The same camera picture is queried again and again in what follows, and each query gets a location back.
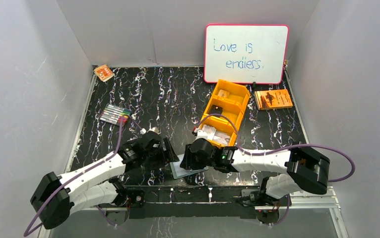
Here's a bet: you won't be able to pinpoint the pink framed whiteboard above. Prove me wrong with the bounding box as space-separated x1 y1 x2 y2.
203 24 290 84

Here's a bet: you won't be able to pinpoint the small orange card box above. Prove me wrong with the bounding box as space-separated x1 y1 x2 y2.
94 64 114 82

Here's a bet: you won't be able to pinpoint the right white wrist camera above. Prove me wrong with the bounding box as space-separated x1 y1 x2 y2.
192 128 210 140

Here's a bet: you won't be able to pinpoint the orange divided bin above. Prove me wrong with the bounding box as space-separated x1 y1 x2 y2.
196 79 251 148

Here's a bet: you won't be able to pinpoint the small black box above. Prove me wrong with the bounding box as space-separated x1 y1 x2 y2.
209 105 223 116

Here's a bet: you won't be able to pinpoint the green card holder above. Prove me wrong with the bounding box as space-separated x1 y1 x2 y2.
170 162 208 179

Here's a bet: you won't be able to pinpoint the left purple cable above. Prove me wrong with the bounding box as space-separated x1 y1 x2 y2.
23 115 146 238

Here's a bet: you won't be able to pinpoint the marker pen set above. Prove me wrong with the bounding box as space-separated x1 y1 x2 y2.
99 104 132 126

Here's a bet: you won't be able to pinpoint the orange book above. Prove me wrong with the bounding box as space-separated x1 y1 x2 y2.
254 89 294 110

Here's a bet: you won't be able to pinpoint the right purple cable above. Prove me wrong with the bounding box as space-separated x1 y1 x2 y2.
194 114 356 183

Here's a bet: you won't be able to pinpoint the purple cable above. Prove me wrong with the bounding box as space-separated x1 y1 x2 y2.
23 115 146 238
194 114 356 183

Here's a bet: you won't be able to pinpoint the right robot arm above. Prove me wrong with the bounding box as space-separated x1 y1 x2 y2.
180 138 330 205

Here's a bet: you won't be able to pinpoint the beige card in bin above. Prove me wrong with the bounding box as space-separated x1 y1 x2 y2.
218 89 230 98

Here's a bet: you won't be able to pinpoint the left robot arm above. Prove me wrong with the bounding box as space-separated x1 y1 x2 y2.
30 130 179 230

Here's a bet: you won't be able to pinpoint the white cards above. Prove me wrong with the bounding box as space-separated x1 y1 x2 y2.
202 124 231 146

